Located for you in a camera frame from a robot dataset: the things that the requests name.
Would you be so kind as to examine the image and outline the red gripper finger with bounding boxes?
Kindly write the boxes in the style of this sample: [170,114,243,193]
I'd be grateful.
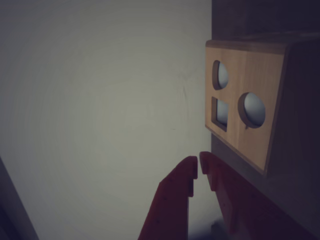
[199,151,320,240]
[136,155,199,240]

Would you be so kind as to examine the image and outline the wooden shape sorter box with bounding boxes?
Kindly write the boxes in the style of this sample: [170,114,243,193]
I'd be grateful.
[204,31,320,196]

